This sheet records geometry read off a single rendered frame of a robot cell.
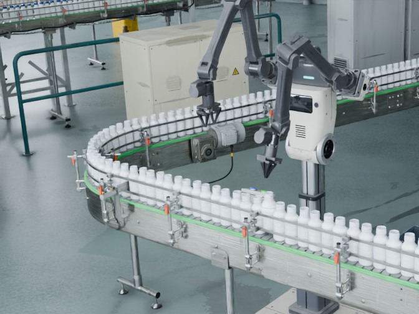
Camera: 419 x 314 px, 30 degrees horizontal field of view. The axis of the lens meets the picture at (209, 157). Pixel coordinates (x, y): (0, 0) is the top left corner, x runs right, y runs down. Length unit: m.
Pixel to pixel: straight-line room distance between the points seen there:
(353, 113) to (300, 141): 1.76
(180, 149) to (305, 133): 1.20
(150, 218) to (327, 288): 1.00
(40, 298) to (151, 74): 2.73
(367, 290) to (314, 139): 0.96
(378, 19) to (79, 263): 5.13
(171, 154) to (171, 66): 2.59
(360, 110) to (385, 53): 3.95
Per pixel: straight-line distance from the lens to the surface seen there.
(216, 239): 3.52
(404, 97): 5.89
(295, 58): 3.26
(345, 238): 3.08
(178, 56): 7.30
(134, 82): 7.50
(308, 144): 3.82
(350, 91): 3.69
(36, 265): 5.69
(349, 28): 9.18
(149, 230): 3.82
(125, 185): 3.86
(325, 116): 3.78
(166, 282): 5.22
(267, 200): 3.30
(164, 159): 4.76
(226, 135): 4.75
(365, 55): 9.32
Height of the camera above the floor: 2.41
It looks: 19 degrees down
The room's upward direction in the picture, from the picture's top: 4 degrees counter-clockwise
